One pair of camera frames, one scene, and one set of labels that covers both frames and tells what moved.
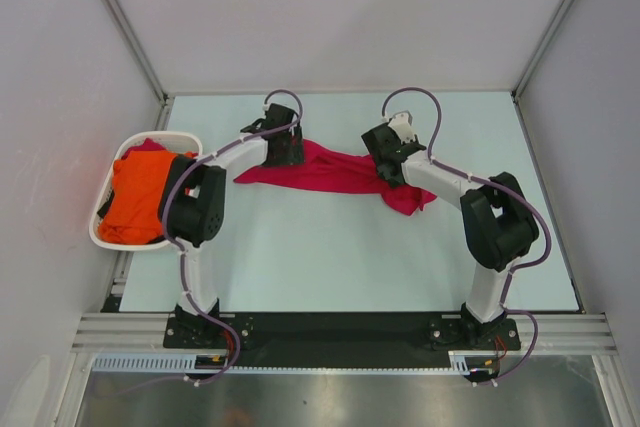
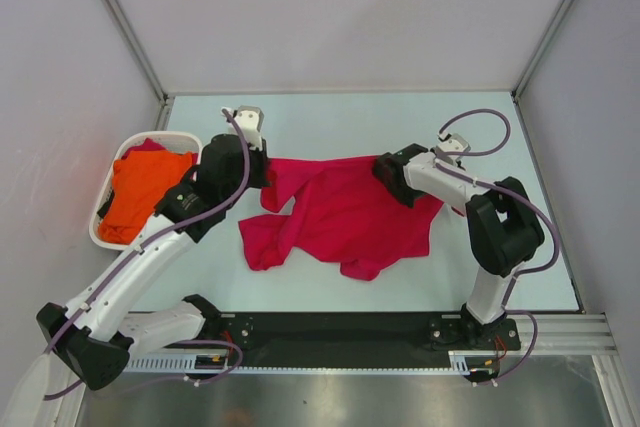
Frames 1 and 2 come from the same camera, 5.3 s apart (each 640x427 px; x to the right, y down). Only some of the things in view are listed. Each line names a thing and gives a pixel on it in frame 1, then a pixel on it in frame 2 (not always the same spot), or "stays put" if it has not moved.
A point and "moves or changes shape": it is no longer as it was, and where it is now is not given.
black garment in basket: (106, 206) stays put
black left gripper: (295, 154) -> (262, 162)
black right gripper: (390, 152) -> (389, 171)
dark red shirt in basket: (147, 145) stays put
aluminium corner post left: (112, 1) stays put
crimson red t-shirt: (326, 169) moves or changes shape
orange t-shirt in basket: (138, 183) stays put
